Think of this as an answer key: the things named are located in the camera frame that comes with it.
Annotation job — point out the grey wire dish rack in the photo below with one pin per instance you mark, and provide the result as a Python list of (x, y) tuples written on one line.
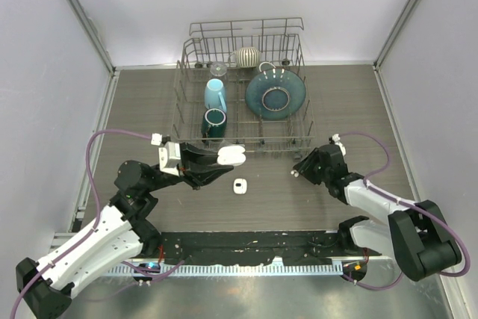
[(279, 43)]

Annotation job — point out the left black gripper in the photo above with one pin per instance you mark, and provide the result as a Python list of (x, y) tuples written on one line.
[(192, 157)]

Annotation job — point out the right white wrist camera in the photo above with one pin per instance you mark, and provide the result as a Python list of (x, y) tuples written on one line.
[(335, 139)]

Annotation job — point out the white earbud charging case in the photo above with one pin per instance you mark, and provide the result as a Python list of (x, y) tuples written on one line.
[(240, 186)]

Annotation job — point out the dark green mug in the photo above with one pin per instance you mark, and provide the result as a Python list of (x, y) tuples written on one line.
[(214, 124)]

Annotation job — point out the large blue ceramic plate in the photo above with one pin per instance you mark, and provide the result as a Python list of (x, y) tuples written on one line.
[(275, 94)]

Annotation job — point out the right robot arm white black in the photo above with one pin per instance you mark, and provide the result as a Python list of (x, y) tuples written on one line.
[(415, 235)]

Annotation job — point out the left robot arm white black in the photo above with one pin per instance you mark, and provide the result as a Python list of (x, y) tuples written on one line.
[(120, 230)]

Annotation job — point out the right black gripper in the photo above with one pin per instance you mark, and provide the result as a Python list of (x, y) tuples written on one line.
[(305, 168)]

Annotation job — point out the white slotted cable duct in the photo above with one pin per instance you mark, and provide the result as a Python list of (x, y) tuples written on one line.
[(275, 268)]

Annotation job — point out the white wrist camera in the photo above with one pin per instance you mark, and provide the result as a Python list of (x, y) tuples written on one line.
[(169, 154), (335, 139)]

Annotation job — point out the white rimmed cup behind plate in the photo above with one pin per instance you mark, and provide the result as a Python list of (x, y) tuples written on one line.
[(265, 66)]

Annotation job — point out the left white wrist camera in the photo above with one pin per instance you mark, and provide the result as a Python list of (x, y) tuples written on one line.
[(169, 154)]

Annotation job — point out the striped beige ceramic jar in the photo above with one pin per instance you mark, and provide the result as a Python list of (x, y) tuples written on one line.
[(245, 57)]

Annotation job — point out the light blue mug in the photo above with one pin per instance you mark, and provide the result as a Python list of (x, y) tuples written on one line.
[(215, 95)]

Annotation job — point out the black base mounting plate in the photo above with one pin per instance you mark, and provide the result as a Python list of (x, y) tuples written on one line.
[(253, 248)]

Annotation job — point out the small clear glass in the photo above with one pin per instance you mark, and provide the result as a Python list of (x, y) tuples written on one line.
[(218, 69)]

